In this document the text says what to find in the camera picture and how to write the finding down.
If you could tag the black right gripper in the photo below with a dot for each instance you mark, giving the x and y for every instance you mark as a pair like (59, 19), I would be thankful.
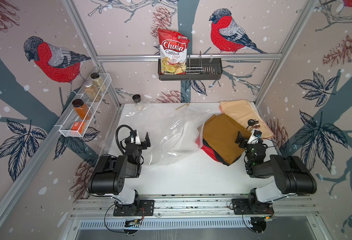
(239, 138)

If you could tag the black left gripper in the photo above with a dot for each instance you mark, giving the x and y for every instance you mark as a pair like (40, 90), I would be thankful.
(143, 144)

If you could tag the brown trousers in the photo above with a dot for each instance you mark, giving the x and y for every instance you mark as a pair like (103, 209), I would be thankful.
(220, 131)

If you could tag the black trousers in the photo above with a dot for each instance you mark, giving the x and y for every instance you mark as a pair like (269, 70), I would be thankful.
(220, 160)

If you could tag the red trousers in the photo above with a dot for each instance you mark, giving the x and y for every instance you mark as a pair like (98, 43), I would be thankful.
(199, 141)

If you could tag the clear plastic vacuum bag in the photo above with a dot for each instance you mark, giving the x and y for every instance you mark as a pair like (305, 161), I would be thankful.
(174, 133)

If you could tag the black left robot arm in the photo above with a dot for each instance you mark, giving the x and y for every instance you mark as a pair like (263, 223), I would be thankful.
(124, 177)

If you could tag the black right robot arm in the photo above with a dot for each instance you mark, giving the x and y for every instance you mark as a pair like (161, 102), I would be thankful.
(291, 177)

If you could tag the Chuba cassava chips bag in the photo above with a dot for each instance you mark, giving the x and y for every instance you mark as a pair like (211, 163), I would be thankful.
(173, 51)

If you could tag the black spoon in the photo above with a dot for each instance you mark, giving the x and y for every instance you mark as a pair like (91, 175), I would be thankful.
(251, 122)

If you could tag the beige folded cloth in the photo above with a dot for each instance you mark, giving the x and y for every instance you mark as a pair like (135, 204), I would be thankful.
(244, 111)

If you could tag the black lid seasoning shaker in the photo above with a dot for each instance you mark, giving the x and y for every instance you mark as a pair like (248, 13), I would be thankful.
(137, 100)

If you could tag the small orange box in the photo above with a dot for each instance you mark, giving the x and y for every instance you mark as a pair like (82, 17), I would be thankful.
(79, 127)

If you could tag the orange spice jar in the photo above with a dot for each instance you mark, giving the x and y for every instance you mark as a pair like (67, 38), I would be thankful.
(82, 109)

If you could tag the beige spice jar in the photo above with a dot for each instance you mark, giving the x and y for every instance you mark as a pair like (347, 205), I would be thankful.
(91, 91)

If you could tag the pale spice jar black lid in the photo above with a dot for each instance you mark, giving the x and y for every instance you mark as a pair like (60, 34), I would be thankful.
(98, 81)

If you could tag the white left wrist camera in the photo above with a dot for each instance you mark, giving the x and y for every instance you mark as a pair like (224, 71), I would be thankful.
(135, 139)

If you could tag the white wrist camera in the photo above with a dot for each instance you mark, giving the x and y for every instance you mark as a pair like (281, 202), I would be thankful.
(255, 135)
(135, 139)

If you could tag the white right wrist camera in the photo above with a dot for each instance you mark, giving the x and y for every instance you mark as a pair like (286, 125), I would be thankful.
(255, 135)

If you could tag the clear acrylic wall shelf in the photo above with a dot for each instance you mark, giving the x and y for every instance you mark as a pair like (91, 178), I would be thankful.
(65, 128)

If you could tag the black wire wall basket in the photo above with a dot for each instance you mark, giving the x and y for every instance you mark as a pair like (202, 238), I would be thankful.
(195, 69)

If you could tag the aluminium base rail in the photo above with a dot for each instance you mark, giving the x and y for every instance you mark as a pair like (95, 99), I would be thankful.
(166, 212)

